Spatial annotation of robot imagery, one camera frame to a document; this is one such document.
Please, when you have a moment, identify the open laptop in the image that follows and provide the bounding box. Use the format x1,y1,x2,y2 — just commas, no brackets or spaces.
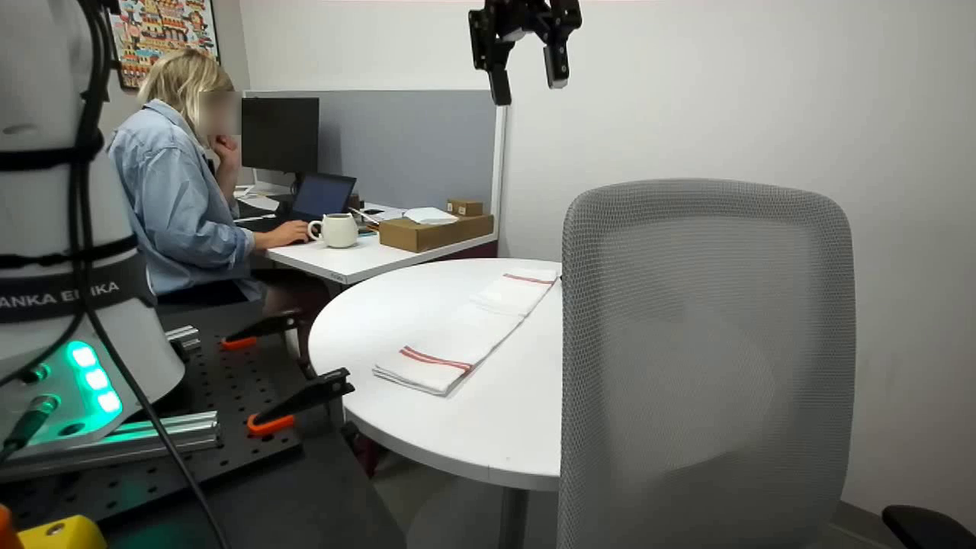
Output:
272,174,357,223

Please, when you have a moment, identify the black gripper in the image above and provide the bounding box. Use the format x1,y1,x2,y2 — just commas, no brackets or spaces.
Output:
471,0,582,106

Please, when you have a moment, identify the grey partition panel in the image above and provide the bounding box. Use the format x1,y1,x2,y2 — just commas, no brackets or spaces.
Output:
321,92,494,205

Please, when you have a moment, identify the white towel with red stripes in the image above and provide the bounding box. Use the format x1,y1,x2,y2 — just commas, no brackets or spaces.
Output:
373,264,561,396

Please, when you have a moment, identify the colourful wall poster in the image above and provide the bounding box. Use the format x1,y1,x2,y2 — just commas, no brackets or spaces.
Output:
112,0,220,92

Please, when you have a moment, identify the black orange clamp near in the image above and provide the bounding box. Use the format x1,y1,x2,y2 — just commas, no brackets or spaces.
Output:
243,369,354,440

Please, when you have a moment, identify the brown cardboard box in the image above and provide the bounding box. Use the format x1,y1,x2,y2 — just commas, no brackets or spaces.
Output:
378,216,494,254

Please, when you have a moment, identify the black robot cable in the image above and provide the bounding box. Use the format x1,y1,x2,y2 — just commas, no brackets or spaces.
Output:
63,0,231,549

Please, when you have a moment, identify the white mug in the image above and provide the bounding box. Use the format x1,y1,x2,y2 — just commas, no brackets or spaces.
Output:
309,214,357,251

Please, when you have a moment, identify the black orange clamp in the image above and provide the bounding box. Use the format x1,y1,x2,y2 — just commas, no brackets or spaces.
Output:
243,369,354,440
220,313,303,356

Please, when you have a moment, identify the black perforated mounting board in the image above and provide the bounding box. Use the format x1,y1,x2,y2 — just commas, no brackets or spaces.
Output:
0,329,313,519

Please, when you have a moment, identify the yellow object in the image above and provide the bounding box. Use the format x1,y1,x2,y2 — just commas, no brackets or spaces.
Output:
18,516,106,549

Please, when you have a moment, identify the blonde woman in denim shirt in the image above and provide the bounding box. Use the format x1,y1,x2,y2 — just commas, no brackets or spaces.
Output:
109,48,309,304

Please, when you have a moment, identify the black orange clamp far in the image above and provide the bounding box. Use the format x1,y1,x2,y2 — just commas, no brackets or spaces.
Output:
220,313,303,356

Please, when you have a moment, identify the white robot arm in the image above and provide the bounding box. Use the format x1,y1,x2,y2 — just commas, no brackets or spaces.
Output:
0,0,187,457

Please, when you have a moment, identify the black computer monitor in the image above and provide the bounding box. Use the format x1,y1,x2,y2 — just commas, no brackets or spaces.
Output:
242,98,321,174

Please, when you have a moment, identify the white office desk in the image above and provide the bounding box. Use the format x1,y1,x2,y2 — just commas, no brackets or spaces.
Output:
268,236,496,286

